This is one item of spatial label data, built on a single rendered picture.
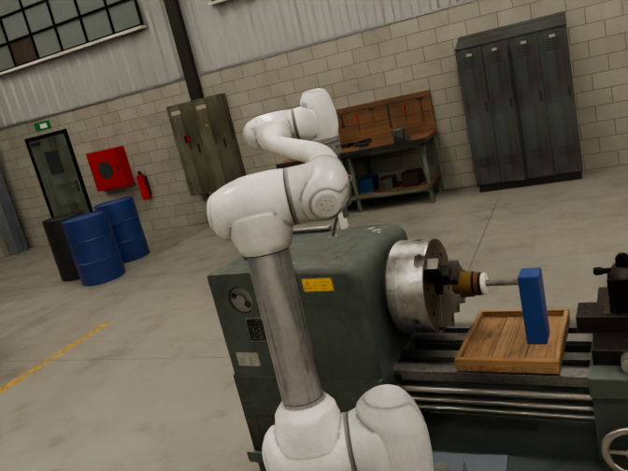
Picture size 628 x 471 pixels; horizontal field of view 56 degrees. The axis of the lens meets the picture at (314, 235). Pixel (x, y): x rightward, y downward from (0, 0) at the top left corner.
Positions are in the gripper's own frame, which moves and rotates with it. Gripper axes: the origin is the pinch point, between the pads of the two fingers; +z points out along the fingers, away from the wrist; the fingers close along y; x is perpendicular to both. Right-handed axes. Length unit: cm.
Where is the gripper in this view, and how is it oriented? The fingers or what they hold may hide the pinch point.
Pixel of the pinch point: (342, 218)
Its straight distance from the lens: 189.9
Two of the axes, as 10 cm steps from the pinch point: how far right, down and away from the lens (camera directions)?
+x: 4.5, -3.1, 8.4
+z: 2.2, 9.5, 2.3
